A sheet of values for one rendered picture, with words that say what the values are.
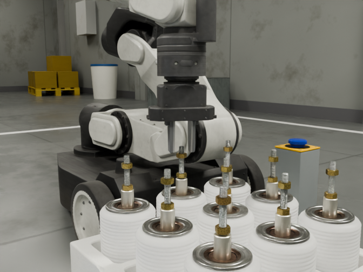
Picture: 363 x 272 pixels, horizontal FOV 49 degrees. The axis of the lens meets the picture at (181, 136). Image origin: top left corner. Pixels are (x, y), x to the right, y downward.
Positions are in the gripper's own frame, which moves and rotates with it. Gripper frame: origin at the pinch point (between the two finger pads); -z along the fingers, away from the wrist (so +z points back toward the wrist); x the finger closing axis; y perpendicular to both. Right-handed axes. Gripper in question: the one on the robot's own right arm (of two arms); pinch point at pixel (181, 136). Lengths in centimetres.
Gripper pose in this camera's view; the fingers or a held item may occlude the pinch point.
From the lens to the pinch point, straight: 74.1
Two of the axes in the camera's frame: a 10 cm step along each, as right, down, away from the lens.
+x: 9.8, -0.3, 2.0
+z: 0.0, -9.9, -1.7
